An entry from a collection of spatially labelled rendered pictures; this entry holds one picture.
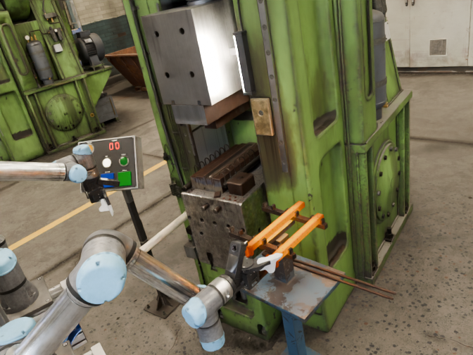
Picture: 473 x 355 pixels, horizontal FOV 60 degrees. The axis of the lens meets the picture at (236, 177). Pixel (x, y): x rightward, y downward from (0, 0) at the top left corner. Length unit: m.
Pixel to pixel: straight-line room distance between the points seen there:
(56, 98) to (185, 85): 4.85
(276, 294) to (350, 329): 0.88
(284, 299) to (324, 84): 1.04
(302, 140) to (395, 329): 1.22
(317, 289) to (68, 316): 0.95
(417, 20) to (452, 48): 0.65
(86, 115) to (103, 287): 5.81
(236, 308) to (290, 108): 1.23
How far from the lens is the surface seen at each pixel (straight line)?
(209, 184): 2.06
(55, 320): 1.20
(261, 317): 2.36
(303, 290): 1.72
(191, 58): 1.82
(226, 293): 1.26
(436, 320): 2.60
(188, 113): 1.94
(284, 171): 1.94
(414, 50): 7.04
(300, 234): 1.54
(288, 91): 1.77
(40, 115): 6.62
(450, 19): 6.84
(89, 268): 1.07
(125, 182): 2.24
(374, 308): 2.63
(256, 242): 1.53
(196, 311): 1.21
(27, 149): 6.69
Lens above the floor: 1.85
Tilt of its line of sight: 26 degrees down
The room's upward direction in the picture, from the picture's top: 12 degrees counter-clockwise
